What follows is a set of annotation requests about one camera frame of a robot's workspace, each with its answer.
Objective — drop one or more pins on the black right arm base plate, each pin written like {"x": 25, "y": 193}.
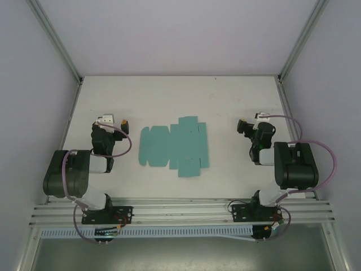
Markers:
{"x": 239, "y": 214}

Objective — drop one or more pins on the black connector module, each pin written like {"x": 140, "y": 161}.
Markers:
{"x": 263, "y": 232}
{"x": 104, "y": 235}

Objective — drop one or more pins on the aluminium frame leg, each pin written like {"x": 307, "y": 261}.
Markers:
{"x": 28, "y": 254}
{"x": 337, "y": 248}

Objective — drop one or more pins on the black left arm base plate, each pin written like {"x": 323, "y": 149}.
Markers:
{"x": 124, "y": 211}

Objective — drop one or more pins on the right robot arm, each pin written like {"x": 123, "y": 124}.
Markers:
{"x": 296, "y": 169}

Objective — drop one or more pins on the aluminium mounting rail beam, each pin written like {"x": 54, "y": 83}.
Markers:
{"x": 180, "y": 210}

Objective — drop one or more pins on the teal corrugated cardboard box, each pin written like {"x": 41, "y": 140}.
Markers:
{"x": 186, "y": 141}

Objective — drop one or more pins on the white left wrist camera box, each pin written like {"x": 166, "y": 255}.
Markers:
{"x": 107, "y": 118}

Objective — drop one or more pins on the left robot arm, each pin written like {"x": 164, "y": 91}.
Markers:
{"x": 65, "y": 175}

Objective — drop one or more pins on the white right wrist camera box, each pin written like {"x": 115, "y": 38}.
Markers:
{"x": 260, "y": 116}

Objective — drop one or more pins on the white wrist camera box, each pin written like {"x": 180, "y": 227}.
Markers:
{"x": 260, "y": 116}
{"x": 107, "y": 118}

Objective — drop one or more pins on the aluminium frame post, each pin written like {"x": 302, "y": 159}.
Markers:
{"x": 56, "y": 42}
{"x": 304, "y": 39}

